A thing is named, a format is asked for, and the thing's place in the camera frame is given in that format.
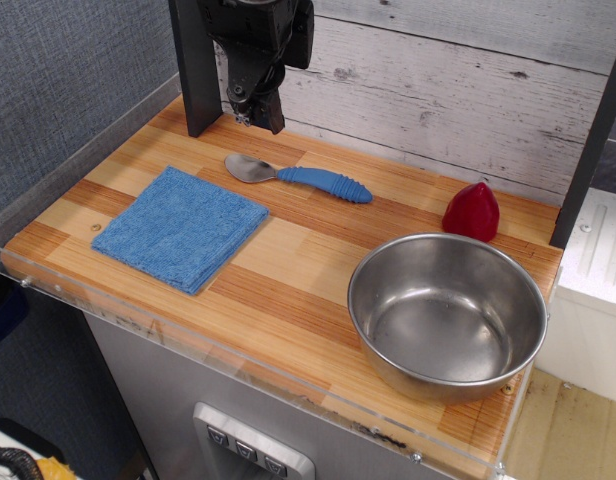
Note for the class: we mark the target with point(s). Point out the dark grey left post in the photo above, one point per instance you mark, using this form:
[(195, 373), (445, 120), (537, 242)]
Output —
[(197, 66)]

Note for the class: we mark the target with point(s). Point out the dark grey right post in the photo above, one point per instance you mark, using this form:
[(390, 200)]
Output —
[(587, 165)]

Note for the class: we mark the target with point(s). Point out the silver metal bowl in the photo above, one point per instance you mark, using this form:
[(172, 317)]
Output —
[(446, 318)]

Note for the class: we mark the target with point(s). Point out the red plastic toy fruit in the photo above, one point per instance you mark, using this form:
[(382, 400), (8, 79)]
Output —
[(473, 212)]

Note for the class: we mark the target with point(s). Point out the white box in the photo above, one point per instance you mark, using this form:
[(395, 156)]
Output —
[(580, 347)]

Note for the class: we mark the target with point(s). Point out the dark grey post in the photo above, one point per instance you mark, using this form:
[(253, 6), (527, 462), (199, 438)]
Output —
[(587, 165), (197, 66)]

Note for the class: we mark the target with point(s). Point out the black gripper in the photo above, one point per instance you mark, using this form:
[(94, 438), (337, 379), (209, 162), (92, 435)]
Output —
[(260, 39)]

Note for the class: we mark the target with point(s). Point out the silver cabinet with button panel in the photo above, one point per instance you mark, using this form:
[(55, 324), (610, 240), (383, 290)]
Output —
[(160, 389)]

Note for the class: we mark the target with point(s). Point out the spoon with blue handle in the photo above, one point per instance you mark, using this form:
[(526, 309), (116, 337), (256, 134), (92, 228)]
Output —
[(252, 170)]

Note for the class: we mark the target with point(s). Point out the clear acrylic table guard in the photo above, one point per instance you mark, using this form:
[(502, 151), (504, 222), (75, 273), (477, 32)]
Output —
[(275, 316)]

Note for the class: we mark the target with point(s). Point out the blue cloth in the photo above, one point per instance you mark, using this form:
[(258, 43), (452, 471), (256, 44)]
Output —
[(180, 230)]

